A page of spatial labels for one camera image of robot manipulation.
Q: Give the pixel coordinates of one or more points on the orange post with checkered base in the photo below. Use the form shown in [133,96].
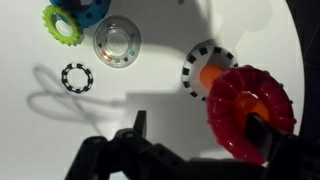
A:
[210,75]

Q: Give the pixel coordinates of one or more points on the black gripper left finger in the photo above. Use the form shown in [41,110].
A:
[133,156]

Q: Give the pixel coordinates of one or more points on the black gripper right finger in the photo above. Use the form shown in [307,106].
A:
[293,160]

